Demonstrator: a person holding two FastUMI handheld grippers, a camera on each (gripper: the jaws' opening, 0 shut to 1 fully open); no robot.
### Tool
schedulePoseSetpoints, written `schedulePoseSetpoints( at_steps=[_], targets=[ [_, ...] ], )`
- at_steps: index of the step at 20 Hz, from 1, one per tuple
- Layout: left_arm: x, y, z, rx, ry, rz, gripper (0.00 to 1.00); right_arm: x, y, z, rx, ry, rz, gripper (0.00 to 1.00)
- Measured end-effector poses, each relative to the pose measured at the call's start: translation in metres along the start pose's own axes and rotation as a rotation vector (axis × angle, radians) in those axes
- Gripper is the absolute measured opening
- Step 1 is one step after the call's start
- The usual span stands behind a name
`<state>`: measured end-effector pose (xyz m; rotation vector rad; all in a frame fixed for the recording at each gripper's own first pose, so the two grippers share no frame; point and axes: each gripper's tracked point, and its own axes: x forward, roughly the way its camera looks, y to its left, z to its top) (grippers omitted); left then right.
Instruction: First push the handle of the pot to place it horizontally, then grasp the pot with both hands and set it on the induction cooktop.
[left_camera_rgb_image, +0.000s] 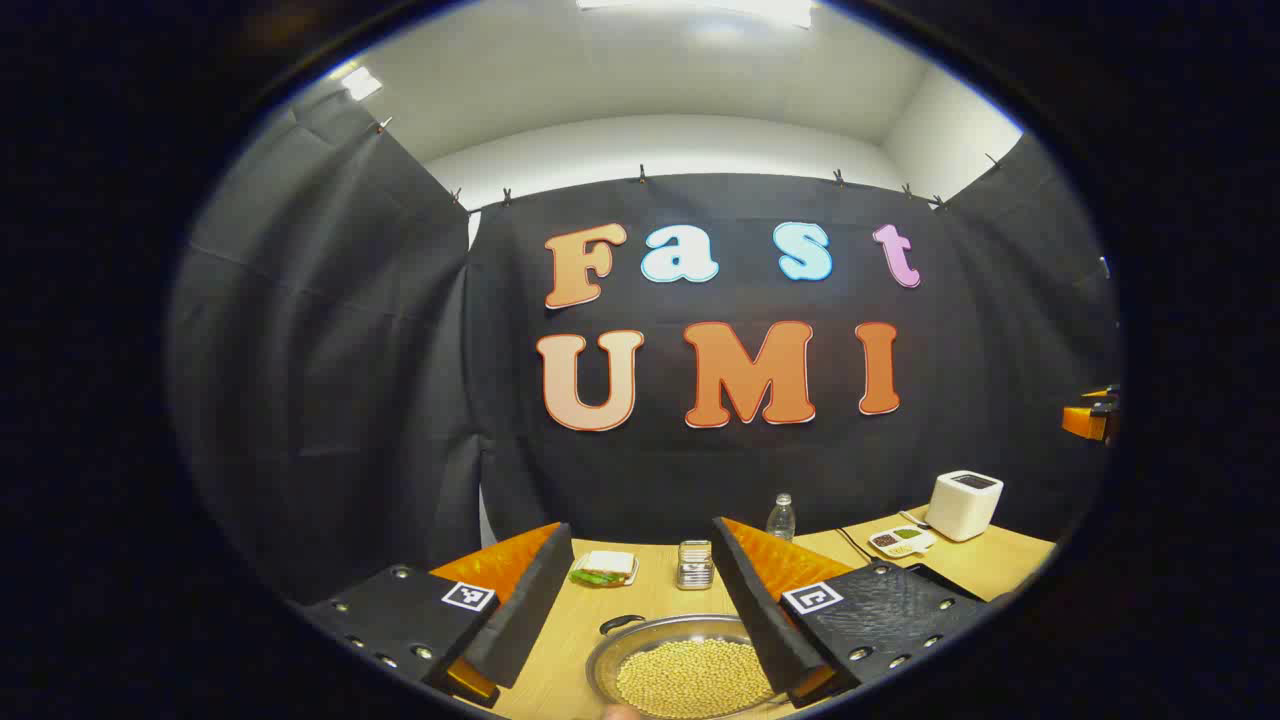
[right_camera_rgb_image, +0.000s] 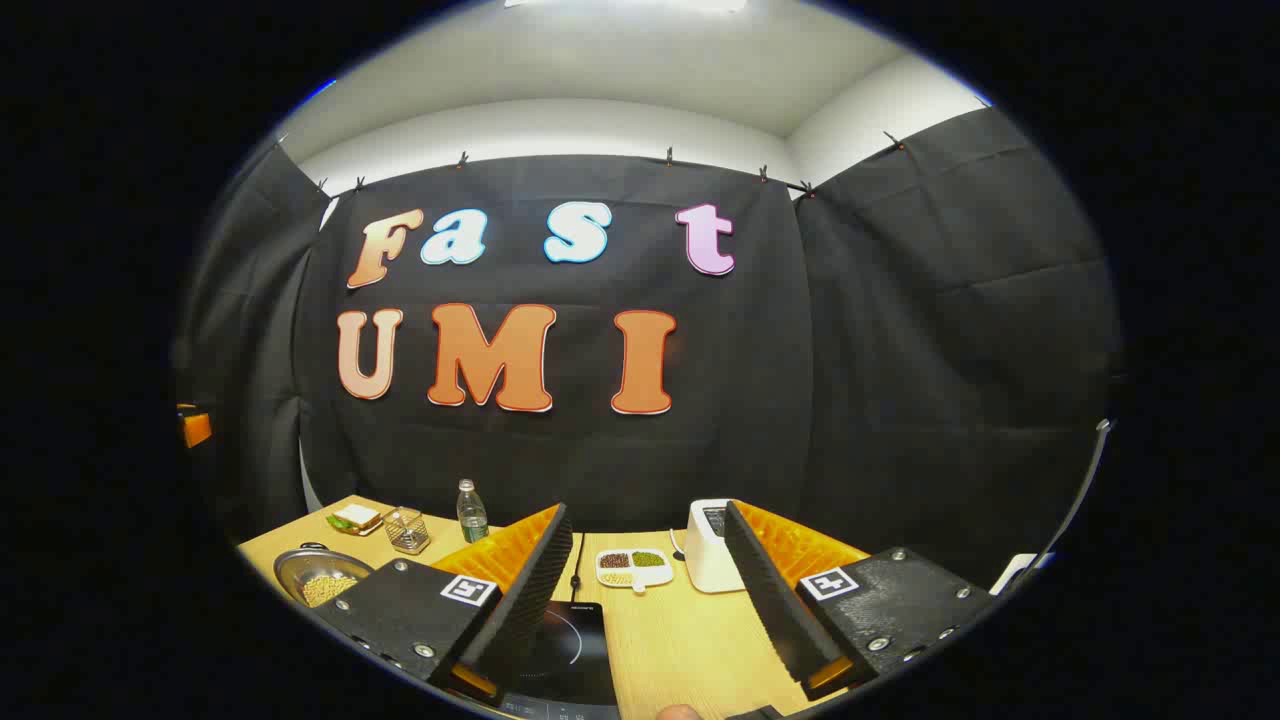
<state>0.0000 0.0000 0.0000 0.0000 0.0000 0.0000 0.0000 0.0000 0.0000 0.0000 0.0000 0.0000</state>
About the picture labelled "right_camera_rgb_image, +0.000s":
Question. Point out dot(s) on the clear plastic water bottle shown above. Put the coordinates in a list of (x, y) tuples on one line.
[(472, 515)]

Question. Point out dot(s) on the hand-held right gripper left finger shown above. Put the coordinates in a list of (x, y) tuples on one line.
[(530, 590)]

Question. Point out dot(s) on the white divided bean dish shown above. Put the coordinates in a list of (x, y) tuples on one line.
[(632, 567)]

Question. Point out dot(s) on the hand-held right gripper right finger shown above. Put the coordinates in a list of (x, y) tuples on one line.
[(770, 600)]

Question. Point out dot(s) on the ceiling light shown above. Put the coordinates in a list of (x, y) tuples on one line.
[(620, 4)]

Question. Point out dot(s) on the stainless steel pot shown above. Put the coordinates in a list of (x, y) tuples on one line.
[(300, 565)]

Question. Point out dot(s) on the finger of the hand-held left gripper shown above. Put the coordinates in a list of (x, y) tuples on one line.
[(196, 428)]

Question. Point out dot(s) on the pile of soybeans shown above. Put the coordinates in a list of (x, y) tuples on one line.
[(328, 590)]

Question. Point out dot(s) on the sandwich with lettuce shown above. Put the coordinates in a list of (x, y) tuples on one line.
[(355, 518)]

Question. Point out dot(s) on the white toaster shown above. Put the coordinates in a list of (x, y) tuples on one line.
[(705, 560)]

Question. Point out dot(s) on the black induction cooktop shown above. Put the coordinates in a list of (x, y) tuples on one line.
[(585, 655)]

